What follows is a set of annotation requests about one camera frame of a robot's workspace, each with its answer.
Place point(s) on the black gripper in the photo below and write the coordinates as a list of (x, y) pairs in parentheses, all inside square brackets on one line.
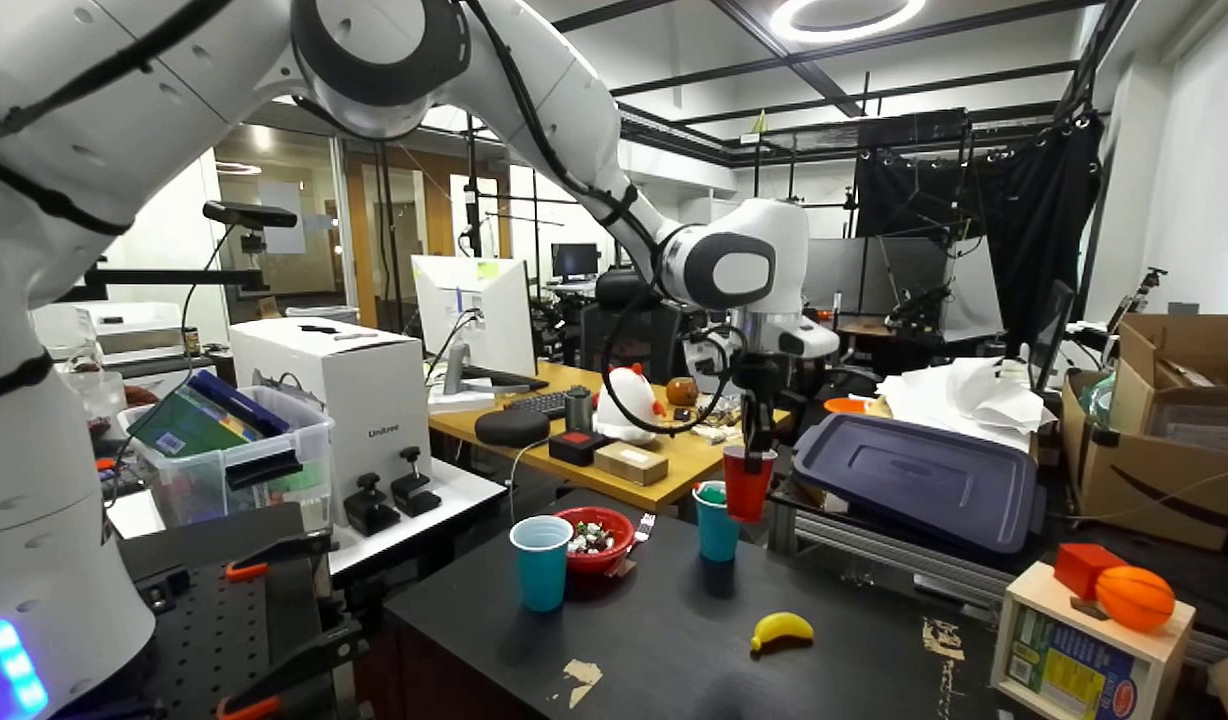
[(766, 382)]

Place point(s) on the red plastic cup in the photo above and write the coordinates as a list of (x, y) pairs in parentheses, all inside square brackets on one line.
[(749, 489)]

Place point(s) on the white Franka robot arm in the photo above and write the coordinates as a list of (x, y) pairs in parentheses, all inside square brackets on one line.
[(106, 82)]

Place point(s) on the small teal plastic cup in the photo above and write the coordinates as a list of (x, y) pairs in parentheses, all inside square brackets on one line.
[(717, 526)]

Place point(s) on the red plastic bowl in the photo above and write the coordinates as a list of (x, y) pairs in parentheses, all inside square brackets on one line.
[(602, 567)]

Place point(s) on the large blue plastic cup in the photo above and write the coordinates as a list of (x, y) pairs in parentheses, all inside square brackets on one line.
[(541, 573)]

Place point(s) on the brown ball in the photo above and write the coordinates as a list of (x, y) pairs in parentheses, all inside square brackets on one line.
[(681, 395)]

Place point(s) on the orange plate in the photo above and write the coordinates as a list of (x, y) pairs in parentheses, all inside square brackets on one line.
[(846, 405)]

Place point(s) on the tan cardboard box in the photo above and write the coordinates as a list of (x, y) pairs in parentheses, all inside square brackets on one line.
[(634, 462)]

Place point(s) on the metal utensil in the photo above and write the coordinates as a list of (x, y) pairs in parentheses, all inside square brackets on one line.
[(641, 528)]

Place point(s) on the dark blue storage lid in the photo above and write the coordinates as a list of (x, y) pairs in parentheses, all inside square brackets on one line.
[(916, 480)]

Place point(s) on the black box red label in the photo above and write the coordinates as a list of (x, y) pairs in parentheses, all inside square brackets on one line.
[(576, 447)]

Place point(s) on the yellow toy banana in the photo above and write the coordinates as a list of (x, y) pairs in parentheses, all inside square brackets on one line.
[(780, 630)]

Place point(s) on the wooden desk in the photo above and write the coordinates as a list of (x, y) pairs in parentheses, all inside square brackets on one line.
[(556, 476)]

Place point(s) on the white plastic bag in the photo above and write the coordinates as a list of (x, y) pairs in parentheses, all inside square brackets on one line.
[(965, 403)]

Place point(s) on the small tan tape scrap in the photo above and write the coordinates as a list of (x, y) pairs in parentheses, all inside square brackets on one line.
[(942, 641)]

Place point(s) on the white shelf table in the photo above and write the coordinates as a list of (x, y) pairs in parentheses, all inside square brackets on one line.
[(464, 484)]

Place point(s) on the white backed monitor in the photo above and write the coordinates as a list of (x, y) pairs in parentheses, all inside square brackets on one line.
[(478, 320)]

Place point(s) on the large tan tape scrap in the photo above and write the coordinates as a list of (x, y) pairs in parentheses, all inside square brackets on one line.
[(582, 682)]

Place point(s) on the black curtain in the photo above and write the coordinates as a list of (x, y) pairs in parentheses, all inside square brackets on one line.
[(984, 201)]

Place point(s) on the black joystick controller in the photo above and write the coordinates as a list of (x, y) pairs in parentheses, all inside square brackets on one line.
[(370, 510), (419, 489)]

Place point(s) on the red toy block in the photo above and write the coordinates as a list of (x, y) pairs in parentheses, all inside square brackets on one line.
[(1080, 567)]

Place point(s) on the wooden toy box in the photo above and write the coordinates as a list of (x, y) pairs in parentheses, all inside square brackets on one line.
[(1079, 663)]

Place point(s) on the open cardboard box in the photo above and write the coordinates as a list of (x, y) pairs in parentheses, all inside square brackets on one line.
[(1158, 441)]

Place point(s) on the white appliance box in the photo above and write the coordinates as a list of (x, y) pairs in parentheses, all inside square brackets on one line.
[(335, 403)]

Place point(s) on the black orange clamp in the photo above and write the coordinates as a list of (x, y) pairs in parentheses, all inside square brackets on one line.
[(279, 558), (293, 666)]

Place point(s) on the clear plastic bin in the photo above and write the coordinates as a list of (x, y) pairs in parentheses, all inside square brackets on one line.
[(238, 480)]

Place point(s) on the blue book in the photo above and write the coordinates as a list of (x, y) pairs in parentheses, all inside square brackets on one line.
[(238, 403)]

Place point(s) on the green book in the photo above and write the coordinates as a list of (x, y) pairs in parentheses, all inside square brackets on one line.
[(183, 427)]

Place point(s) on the black perforated breadboard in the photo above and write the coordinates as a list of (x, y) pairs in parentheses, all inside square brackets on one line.
[(197, 626)]

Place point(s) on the white printer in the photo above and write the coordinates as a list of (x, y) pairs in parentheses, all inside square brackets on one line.
[(133, 334)]

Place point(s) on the aluminum rail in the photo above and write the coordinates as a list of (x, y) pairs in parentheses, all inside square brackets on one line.
[(906, 560)]

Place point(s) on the black camera on stand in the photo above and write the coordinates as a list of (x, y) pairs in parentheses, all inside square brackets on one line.
[(250, 213)]

